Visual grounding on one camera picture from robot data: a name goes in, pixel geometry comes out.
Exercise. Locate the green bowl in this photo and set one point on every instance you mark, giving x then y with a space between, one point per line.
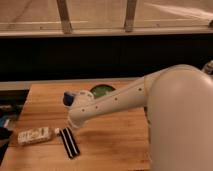
101 90

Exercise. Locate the white plastic bottle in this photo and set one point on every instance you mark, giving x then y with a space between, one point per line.
37 135

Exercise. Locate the black striped eraser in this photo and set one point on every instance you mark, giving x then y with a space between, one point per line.
69 143

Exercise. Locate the white cup with blue object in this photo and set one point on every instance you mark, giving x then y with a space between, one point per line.
68 98

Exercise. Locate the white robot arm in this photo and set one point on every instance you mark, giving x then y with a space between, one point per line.
179 103

